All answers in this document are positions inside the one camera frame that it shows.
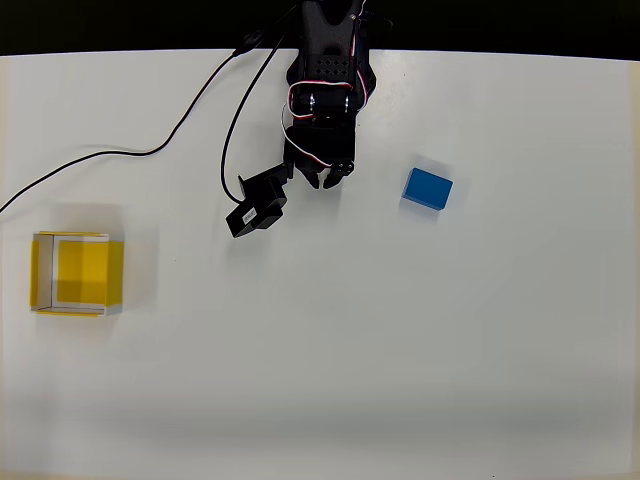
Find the yellow open box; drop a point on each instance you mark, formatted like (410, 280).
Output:
(82, 272)

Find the blue cube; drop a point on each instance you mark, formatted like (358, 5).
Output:
(427, 189)

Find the black webcam on mount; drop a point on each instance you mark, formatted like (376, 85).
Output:
(256, 207)

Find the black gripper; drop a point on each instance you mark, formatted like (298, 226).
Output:
(320, 159)

